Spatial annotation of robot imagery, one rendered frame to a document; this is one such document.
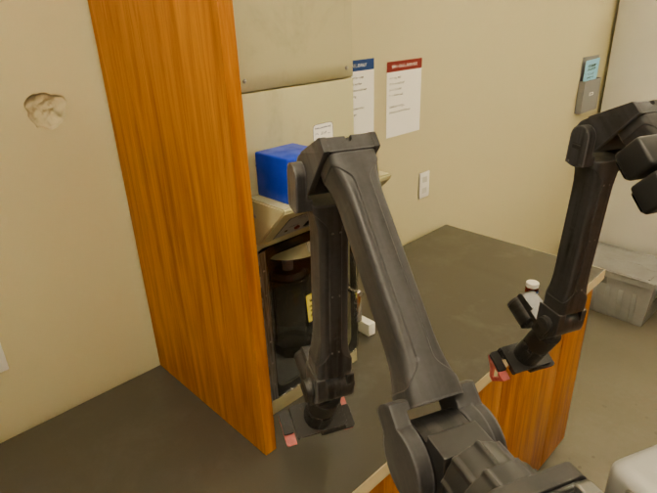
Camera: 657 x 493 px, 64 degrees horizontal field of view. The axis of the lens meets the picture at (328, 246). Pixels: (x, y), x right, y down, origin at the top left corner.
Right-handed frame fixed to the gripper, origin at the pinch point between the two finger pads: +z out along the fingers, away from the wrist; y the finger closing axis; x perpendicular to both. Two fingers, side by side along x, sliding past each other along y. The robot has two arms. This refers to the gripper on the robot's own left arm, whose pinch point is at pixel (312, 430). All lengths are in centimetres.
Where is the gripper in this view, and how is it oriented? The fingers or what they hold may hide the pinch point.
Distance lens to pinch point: 116.1
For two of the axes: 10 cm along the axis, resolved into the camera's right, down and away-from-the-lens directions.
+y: -9.3, 1.7, -3.1
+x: 3.2, 7.7, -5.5
